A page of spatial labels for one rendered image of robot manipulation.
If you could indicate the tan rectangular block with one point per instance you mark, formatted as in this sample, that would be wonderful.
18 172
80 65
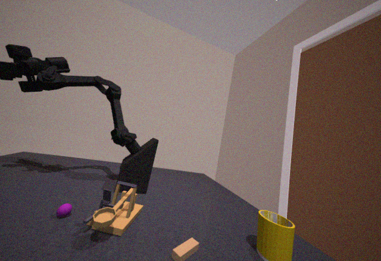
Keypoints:
183 251

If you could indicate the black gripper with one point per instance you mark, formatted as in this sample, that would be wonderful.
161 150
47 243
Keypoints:
21 53

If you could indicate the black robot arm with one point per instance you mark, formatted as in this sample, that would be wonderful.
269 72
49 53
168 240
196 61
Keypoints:
49 78

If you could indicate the yellow cup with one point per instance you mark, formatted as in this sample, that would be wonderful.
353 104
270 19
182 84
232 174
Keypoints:
275 237

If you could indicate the purple ball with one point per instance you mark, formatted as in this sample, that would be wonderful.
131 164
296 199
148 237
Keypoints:
64 210

